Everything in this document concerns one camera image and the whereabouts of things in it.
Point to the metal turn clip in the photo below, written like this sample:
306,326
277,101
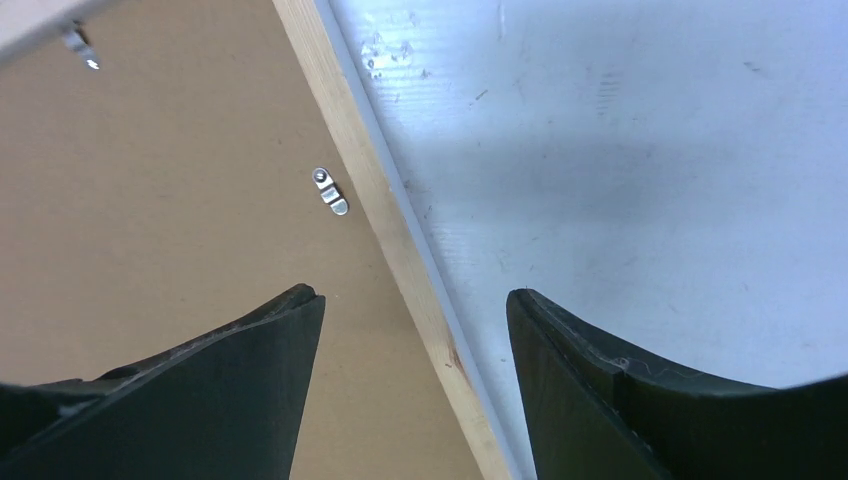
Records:
330,194
75,39

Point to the white wooden picture frame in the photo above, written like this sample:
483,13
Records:
378,199

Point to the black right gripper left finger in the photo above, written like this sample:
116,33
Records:
225,405

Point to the brown cardboard backing board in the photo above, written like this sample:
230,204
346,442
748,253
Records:
166,199

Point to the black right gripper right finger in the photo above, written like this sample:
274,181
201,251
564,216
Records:
599,407

